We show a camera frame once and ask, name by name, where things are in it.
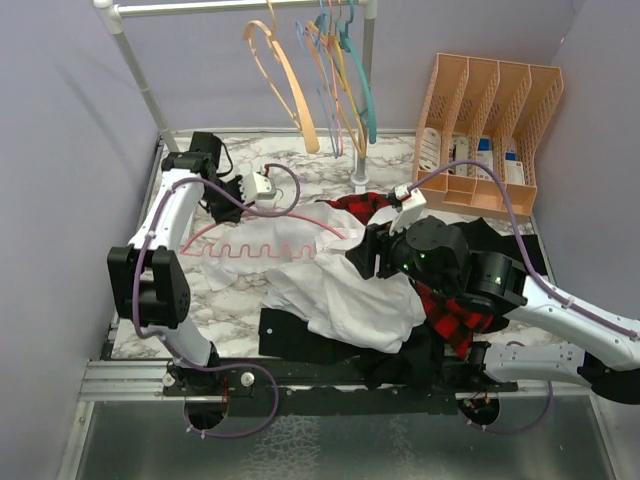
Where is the peach plastic file organizer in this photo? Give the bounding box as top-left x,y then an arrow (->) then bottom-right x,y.
413,53 -> 564,221

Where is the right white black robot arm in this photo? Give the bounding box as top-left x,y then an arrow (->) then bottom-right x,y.
346,216 -> 639,405

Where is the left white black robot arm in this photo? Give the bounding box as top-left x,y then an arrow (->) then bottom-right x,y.
107,132 -> 243,395

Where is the white shirt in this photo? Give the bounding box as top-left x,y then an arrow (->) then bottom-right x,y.
204,202 -> 426,354

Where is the teal hanger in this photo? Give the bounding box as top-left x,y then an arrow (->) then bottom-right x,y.
331,1 -> 377,150

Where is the white blue red box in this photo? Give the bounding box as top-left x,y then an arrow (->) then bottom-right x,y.
505,138 -> 526,185

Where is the yellow hanger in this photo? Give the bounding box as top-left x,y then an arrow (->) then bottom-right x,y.
321,33 -> 367,153

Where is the white remote in organizer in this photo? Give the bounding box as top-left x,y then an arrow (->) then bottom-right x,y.
419,127 -> 442,171

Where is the cream orange hanger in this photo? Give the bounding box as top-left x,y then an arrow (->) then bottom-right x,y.
242,1 -> 320,154

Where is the black garment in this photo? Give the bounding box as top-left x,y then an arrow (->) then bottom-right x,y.
454,218 -> 548,276
259,308 -> 444,389

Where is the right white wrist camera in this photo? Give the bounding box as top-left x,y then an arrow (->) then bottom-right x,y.
389,184 -> 427,235

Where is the red black plaid shirt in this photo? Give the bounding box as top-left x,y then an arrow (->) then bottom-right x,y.
324,192 -> 494,359

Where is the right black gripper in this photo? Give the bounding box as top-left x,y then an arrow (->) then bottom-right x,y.
346,211 -> 451,297

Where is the white metal clothes rack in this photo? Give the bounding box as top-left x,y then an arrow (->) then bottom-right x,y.
93,0 -> 381,194

